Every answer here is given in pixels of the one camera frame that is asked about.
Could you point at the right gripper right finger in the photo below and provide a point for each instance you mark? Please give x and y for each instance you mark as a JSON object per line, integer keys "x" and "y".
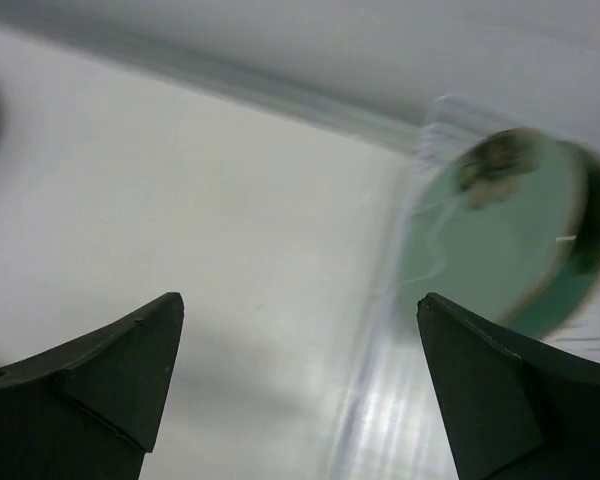
{"x": 512, "y": 407}

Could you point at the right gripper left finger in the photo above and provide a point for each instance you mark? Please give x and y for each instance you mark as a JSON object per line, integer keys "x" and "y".
{"x": 91, "y": 408}

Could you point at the teal flower plate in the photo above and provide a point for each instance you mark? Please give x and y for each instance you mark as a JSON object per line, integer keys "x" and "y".
{"x": 577, "y": 279}
{"x": 485, "y": 232}

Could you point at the white wire dish rack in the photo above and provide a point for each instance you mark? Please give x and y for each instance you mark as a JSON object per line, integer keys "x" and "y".
{"x": 393, "y": 428}

